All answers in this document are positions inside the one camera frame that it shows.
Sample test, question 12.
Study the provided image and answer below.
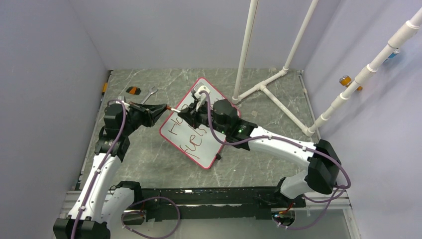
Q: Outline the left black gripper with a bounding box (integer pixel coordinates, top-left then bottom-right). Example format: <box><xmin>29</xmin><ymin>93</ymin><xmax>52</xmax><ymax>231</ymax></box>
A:
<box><xmin>121</xmin><ymin>102</ymin><xmax>167</xmax><ymax>136</ymax></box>

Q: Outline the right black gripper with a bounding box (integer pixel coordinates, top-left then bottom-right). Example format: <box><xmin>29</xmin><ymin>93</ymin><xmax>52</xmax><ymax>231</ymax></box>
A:
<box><xmin>179</xmin><ymin>98</ymin><xmax>229</xmax><ymax>135</ymax></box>

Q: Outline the red-framed whiteboard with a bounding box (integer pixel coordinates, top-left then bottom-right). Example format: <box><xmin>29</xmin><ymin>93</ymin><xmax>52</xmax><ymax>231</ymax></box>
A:
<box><xmin>160</xmin><ymin>77</ymin><xmax>226</xmax><ymax>169</ymax></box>

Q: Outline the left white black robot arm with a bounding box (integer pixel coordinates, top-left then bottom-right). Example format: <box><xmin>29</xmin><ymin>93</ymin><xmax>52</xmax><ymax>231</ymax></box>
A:
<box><xmin>53</xmin><ymin>100</ymin><xmax>167</xmax><ymax>239</ymax></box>

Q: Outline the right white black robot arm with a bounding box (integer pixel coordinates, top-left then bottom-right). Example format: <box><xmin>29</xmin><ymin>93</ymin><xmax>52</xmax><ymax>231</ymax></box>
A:
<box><xmin>178</xmin><ymin>100</ymin><xmax>341</xmax><ymax>207</ymax></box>

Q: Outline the silver wrench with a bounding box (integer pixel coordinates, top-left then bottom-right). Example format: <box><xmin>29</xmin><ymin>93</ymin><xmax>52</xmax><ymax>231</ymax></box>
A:
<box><xmin>141</xmin><ymin>86</ymin><xmax>158</xmax><ymax>105</ymax></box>

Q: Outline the small orange black object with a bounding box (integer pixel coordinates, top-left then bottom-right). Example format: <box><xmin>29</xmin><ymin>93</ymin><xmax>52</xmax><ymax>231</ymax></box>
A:
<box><xmin>126</xmin><ymin>86</ymin><xmax>142</xmax><ymax>95</ymax></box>

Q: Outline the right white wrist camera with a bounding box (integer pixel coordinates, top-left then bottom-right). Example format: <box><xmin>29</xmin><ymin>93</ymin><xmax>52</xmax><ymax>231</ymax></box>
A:
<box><xmin>192</xmin><ymin>84</ymin><xmax>210</xmax><ymax>111</ymax></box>

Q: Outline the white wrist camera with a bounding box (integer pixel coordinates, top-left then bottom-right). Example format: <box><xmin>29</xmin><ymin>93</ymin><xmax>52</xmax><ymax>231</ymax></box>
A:
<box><xmin>117</xmin><ymin>96</ymin><xmax>129</xmax><ymax>107</ymax></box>
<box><xmin>192</xmin><ymin>84</ymin><xmax>210</xmax><ymax>111</ymax></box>

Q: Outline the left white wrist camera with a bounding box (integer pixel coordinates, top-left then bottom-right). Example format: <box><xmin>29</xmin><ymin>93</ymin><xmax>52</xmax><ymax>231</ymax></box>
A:
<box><xmin>117</xmin><ymin>96</ymin><xmax>129</xmax><ymax>107</ymax></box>

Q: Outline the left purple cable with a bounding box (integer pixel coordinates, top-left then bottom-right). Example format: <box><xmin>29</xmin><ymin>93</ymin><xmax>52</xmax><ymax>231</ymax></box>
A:
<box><xmin>70</xmin><ymin>99</ymin><xmax>181</xmax><ymax>239</ymax></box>

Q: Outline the orange-handled tool at edge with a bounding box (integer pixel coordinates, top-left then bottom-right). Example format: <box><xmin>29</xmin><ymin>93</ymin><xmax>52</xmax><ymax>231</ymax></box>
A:
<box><xmin>101</xmin><ymin>82</ymin><xmax>108</xmax><ymax>101</ymax></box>

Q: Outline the orange wall knob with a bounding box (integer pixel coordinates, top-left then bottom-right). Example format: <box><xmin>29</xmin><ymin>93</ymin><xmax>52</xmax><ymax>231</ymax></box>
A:
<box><xmin>339</xmin><ymin>75</ymin><xmax>353</xmax><ymax>88</ymax></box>

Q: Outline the blue wall clip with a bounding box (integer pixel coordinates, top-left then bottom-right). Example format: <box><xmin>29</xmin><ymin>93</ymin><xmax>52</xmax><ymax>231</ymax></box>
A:
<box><xmin>387</xmin><ymin>48</ymin><xmax>400</xmax><ymax>59</ymax></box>

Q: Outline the white PVC pipe frame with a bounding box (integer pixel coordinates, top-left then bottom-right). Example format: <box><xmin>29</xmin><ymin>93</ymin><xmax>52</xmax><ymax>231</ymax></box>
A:
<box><xmin>232</xmin><ymin>0</ymin><xmax>422</xmax><ymax>137</ymax></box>

